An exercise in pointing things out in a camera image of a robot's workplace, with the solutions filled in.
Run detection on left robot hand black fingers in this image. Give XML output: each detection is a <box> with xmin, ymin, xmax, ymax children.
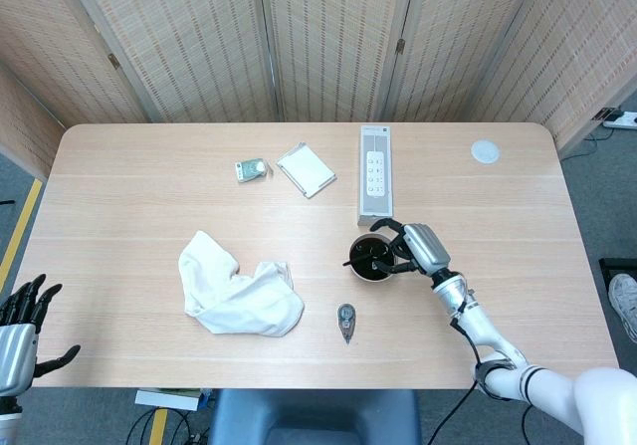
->
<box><xmin>0</xmin><ymin>274</ymin><xmax>82</xmax><ymax>396</ymax></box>

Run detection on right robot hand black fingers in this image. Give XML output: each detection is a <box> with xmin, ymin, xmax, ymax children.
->
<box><xmin>369</xmin><ymin>218</ymin><xmax>452</xmax><ymax>278</ymax></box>

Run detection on black plastic spoon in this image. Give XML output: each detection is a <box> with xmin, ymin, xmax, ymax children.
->
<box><xmin>341</xmin><ymin>248</ymin><xmax>384</xmax><ymax>268</ymax></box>

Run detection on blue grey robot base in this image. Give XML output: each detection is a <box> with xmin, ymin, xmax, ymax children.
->
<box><xmin>207</xmin><ymin>388</ymin><xmax>423</xmax><ymax>445</ymax></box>

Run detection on cup of dark coffee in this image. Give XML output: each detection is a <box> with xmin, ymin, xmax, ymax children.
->
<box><xmin>347</xmin><ymin>232</ymin><xmax>402</xmax><ymax>284</ymax></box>

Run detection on white power strip box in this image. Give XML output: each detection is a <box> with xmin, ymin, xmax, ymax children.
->
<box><xmin>356</xmin><ymin>124</ymin><xmax>394</xmax><ymax>228</ymax></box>

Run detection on transparent correction tape dispenser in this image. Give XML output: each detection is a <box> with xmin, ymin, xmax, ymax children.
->
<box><xmin>336</xmin><ymin>303</ymin><xmax>356</xmax><ymax>348</ymax></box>

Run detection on white round table grommet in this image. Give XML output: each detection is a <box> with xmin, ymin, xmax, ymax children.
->
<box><xmin>470</xmin><ymin>138</ymin><xmax>501</xmax><ymax>165</ymax></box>

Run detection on white notepad in clear holder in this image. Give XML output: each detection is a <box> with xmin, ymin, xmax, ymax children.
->
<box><xmin>276</xmin><ymin>141</ymin><xmax>339</xmax><ymax>200</ymax></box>

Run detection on black floor tray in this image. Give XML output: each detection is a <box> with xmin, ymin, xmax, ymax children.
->
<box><xmin>598</xmin><ymin>257</ymin><xmax>637</xmax><ymax>287</ymax></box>

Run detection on small green white packet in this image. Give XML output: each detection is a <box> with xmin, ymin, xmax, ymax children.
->
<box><xmin>234</xmin><ymin>157</ymin><xmax>273</xmax><ymax>184</ymax></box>

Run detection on white crumpled cloth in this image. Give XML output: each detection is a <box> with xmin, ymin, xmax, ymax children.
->
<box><xmin>178</xmin><ymin>229</ymin><xmax>306</xmax><ymax>338</ymax></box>

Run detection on white sneaker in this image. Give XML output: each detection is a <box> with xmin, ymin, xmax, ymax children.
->
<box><xmin>607</xmin><ymin>273</ymin><xmax>637</xmax><ymax>344</ymax></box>

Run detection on white floor power strip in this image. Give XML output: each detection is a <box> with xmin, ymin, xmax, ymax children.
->
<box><xmin>594</xmin><ymin>108</ymin><xmax>637</xmax><ymax>131</ymax></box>

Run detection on woven folding screen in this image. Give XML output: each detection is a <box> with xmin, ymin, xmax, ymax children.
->
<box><xmin>0</xmin><ymin>0</ymin><xmax>637</xmax><ymax>177</ymax></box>

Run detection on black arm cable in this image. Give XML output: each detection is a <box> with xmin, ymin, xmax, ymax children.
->
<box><xmin>430</xmin><ymin>290</ymin><xmax>519</xmax><ymax>445</ymax></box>

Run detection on black floor cable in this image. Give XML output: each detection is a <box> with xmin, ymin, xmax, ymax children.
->
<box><xmin>123</xmin><ymin>404</ymin><xmax>210</xmax><ymax>445</ymax></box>
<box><xmin>520</xmin><ymin>403</ymin><xmax>553</xmax><ymax>445</ymax></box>

